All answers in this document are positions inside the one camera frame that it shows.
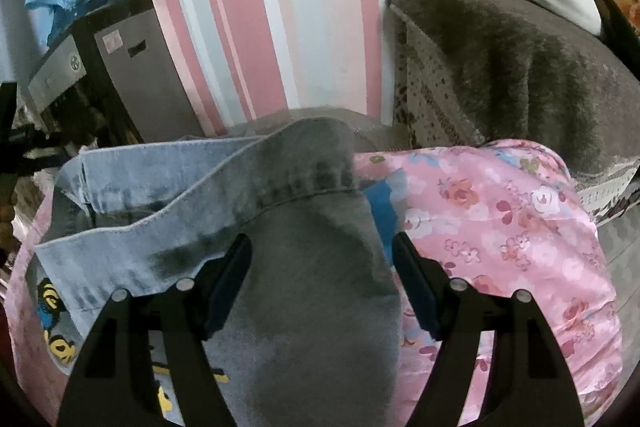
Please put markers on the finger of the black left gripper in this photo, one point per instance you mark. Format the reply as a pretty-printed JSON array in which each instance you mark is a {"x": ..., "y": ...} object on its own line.
[{"x": 17, "y": 143}]

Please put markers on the black garment on cabinet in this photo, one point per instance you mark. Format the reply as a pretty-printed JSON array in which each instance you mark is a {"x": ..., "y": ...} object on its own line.
[{"x": 619, "y": 35}]

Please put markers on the brown fuzzy blanket cover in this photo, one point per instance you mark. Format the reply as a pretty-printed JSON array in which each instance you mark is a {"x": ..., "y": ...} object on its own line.
[{"x": 469, "y": 72}]

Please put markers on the silver black water dispenser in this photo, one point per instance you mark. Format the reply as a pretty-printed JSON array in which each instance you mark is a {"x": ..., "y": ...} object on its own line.
[{"x": 109, "y": 80}]

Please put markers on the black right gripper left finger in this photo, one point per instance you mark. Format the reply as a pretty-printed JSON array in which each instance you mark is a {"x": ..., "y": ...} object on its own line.
[{"x": 145, "y": 357}]

